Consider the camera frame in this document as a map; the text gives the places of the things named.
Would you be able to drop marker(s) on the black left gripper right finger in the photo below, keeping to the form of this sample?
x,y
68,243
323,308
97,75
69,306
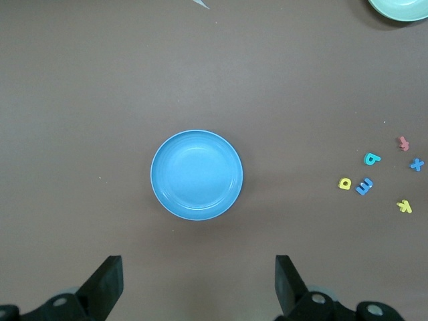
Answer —
x,y
294,291

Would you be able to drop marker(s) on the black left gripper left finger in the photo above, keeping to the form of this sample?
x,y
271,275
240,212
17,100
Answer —
x,y
100,287

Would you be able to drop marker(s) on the blue foam letter m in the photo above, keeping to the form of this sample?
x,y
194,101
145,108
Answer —
x,y
364,187

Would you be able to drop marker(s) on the teal foam letter b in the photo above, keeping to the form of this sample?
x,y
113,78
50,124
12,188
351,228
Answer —
x,y
370,160

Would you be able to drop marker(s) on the yellow foam letter d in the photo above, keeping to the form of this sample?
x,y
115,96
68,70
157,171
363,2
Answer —
x,y
341,184

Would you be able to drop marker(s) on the yellow foam letter k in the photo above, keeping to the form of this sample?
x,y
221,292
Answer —
x,y
404,206

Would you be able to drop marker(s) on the blue plate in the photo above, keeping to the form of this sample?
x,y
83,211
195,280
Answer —
x,y
196,175

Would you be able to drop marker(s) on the blue foam letter x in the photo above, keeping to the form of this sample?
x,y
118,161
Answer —
x,y
417,164

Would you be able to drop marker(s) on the red foam letter f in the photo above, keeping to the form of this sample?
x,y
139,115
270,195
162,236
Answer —
x,y
403,143

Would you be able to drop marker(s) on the pale green plate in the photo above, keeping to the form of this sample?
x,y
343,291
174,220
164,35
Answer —
x,y
401,10

